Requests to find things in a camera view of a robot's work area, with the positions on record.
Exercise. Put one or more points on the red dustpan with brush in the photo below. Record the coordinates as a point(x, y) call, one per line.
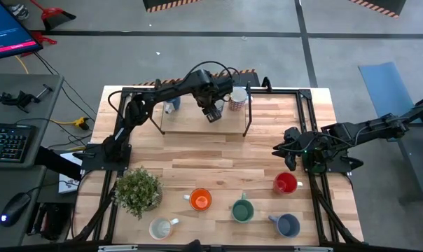
point(54, 14)

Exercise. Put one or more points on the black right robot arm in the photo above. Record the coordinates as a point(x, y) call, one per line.
point(372, 127)

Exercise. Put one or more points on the black-framed wooden shelf rack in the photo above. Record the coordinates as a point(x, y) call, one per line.
point(197, 122)

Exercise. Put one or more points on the black keyboard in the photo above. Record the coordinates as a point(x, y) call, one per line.
point(8, 141)

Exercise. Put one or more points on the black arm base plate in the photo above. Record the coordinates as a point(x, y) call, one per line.
point(341, 165)
point(92, 161)

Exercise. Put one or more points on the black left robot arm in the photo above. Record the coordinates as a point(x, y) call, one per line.
point(162, 94)

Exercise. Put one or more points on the grey desk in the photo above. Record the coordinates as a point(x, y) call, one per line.
point(22, 80)
point(1, 182)

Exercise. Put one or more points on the computer monitor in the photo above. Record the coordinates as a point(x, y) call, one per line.
point(5, 31)

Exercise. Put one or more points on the black aluminium table frame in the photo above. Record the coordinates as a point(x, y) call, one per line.
point(278, 90)

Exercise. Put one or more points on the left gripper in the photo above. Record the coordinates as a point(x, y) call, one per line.
point(211, 99)

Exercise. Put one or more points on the silver metal bracket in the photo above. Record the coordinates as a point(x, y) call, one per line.
point(313, 249)
point(117, 248)

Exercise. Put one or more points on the black clamp tool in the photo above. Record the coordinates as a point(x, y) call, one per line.
point(20, 99)

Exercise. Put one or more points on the white mug red pattern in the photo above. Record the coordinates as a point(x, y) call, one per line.
point(237, 99)

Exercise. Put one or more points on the blue floor mat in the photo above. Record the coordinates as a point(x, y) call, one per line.
point(383, 91)

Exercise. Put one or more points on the dark blue mug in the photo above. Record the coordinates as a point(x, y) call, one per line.
point(174, 104)

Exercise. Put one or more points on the small green potted plant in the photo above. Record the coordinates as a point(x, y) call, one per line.
point(138, 190)

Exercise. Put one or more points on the grey metal side table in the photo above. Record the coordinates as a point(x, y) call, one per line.
point(418, 157)

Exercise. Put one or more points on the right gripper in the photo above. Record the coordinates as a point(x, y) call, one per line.
point(302, 141)

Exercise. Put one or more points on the black bag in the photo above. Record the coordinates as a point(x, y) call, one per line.
point(50, 220)

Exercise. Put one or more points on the white printed box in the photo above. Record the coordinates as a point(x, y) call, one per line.
point(68, 183)

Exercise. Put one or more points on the black computer mouse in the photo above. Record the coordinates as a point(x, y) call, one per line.
point(15, 208)

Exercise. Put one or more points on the green faceted mug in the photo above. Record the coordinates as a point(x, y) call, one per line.
point(242, 211)

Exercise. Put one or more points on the grey-blue mug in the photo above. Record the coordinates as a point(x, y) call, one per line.
point(289, 225)

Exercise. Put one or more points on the cream white mug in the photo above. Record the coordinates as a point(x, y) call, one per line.
point(160, 228)

